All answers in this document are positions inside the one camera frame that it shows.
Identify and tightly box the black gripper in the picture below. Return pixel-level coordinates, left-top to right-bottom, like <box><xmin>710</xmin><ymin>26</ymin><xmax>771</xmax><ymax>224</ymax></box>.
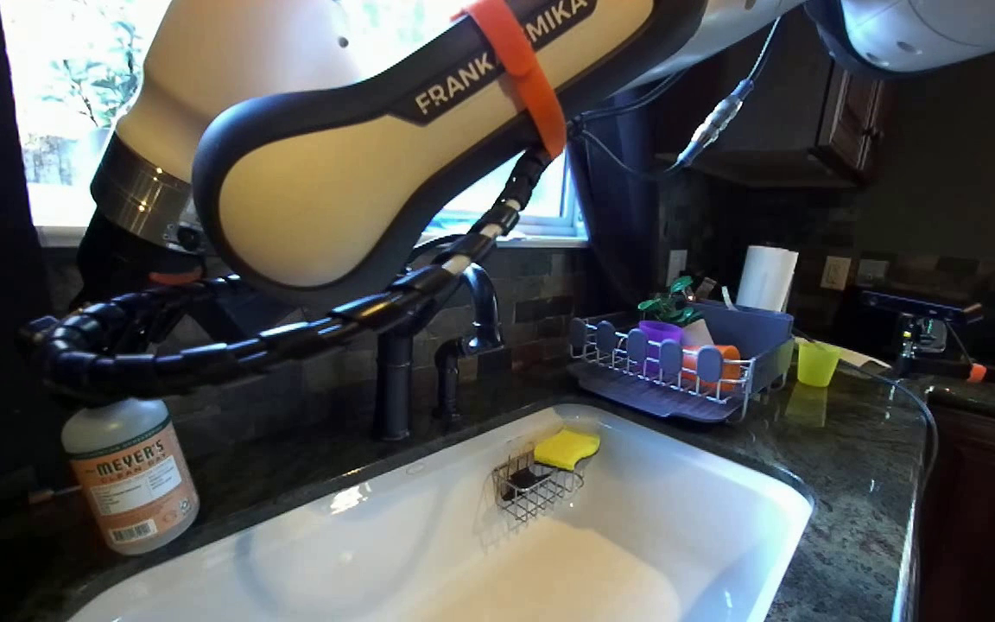
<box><xmin>68</xmin><ymin>212</ymin><xmax>250</xmax><ymax>310</ymax></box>

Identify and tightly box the white pump soap bottle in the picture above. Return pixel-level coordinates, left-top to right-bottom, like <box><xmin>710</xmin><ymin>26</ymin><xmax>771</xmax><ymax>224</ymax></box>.
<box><xmin>55</xmin><ymin>393</ymin><xmax>204</xmax><ymax>559</ymax></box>

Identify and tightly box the dark bronze faucet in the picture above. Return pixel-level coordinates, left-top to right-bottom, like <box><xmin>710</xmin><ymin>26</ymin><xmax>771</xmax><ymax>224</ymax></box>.
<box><xmin>369</xmin><ymin>258</ymin><xmax>512</xmax><ymax>447</ymax></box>

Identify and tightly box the dark faucet side sprayer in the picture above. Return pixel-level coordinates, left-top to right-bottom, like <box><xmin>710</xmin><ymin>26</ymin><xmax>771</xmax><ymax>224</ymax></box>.
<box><xmin>435</xmin><ymin>332</ymin><xmax>516</xmax><ymax>430</ymax></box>

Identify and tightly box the yellow sponge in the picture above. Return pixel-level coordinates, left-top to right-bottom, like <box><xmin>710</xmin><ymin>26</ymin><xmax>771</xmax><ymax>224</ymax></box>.
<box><xmin>527</xmin><ymin>425</ymin><xmax>604</xmax><ymax>473</ymax></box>

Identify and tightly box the purple plastic cup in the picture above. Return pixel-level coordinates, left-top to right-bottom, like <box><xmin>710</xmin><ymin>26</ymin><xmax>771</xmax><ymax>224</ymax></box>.
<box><xmin>632</xmin><ymin>319</ymin><xmax>687</xmax><ymax>353</ymax></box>

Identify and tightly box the stainless steel dish rack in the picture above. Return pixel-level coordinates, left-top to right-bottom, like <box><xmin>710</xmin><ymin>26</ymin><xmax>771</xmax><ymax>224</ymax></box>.
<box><xmin>564</xmin><ymin>296</ymin><xmax>799</xmax><ymax>430</ymax></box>

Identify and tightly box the white sink basin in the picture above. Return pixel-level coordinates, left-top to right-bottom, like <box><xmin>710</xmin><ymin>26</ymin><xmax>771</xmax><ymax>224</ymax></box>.
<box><xmin>64</xmin><ymin>397</ymin><xmax>819</xmax><ymax>622</ymax></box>

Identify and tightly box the white paper towel roll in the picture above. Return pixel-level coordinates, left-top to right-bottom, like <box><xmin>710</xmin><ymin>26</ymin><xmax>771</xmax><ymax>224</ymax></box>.
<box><xmin>733</xmin><ymin>241</ymin><xmax>804</xmax><ymax>319</ymax></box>

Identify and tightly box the green plastic cup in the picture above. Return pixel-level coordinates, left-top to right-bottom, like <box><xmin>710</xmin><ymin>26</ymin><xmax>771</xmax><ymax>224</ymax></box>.
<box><xmin>792</xmin><ymin>337</ymin><xmax>844</xmax><ymax>390</ymax></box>

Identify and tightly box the black countertop appliance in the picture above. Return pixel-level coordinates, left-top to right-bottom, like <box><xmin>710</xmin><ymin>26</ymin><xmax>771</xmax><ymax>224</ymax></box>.
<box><xmin>858</xmin><ymin>283</ymin><xmax>988</xmax><ymax>375</ymax></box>

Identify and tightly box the orange tipped tool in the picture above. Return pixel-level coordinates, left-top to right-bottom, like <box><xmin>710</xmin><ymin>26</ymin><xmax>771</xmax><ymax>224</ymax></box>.
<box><xmin>946</xmin><ymin>358</ymin><xmax>993</xmax><ymax>387</ymax></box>

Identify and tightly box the dark wood base cabinet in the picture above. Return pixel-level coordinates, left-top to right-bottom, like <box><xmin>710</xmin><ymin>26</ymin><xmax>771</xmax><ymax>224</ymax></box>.
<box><xmin>918</xmin><ymin>390</ymin><xmax>995</xmax><ymax>622</ymax></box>

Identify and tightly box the black corrugated cable conduit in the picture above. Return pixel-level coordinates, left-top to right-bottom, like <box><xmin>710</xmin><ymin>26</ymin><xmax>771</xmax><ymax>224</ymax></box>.
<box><xmin>19</xmin><ymin>146</ymin><xmax>558</xmax><ymax>409</ymax></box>

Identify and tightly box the orange strap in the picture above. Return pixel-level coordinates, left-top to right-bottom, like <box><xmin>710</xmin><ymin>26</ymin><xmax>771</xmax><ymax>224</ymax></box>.
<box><xmin>459</xmin><ymin>0</ymin><xmax>574</xmax><ymax>162</ymax></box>

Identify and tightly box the wire sponge holder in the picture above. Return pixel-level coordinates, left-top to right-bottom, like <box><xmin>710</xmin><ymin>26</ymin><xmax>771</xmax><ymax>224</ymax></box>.
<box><xmin>488</xmin><ymin>454</ymin><xmax>587</xmax><ymax>525</ymax></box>

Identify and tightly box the thin grey cable with plug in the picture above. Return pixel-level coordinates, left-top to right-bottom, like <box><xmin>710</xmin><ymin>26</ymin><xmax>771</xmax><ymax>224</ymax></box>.
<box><xmin>665</xmin><ymin>14</ymin><xmax>788</xmax><ymax>172</ymax></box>

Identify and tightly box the beige wall outlet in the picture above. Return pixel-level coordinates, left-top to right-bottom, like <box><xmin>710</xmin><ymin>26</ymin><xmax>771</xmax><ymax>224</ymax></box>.
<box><xmin>819</xmin><ymin>253</ymin><xmax>858</xmax><ymax>294</ymax></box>

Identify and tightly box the dark wood wall cabinet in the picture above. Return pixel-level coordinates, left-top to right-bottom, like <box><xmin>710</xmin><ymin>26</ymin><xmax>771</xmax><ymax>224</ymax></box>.
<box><xmin>653</xmin><ymin>50</ymin><xmax>913</xmax><ymax>193</ymax></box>

